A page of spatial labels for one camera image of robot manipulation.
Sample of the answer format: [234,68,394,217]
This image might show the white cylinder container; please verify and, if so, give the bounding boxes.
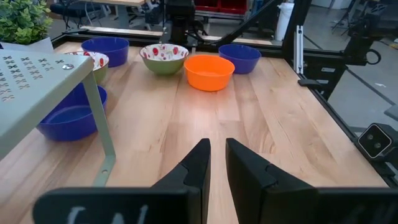
[275,2,295,42]

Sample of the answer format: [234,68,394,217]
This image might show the floral mini bowl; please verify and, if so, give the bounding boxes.
[139,43,190,76]
[63,50,110,85]

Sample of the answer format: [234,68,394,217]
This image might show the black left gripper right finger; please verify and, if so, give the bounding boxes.
[226,138,398,224]

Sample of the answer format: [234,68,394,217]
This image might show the square black table-level camera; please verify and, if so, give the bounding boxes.
[357,122,398,175]

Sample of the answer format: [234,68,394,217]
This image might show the red storage bins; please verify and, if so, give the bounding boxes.
[194,0,249,13]

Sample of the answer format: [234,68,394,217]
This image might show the blue mini bowl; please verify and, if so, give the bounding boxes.
[218,44,262,75]
[36,82,108,142]
[81,36,130,68]

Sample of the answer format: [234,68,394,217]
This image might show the orange mini bowl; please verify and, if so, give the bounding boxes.
[183,54,236,92]

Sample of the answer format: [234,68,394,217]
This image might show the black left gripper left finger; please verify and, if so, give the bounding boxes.
[32,138,211,224]

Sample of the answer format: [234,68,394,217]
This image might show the black office chair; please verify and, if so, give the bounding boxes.
[51,1,103,30]

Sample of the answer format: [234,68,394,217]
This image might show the silver aluminium bracket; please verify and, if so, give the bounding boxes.
[294,24,305,75]

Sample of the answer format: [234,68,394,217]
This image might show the black equipment assembly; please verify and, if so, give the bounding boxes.
[310,2,389,100]

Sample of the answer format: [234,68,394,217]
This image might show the pale green perforated metal shelf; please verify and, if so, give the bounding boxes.
[0,49,117,187]

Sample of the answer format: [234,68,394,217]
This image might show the small green potted plant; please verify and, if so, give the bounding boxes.
[0,0,54,52]

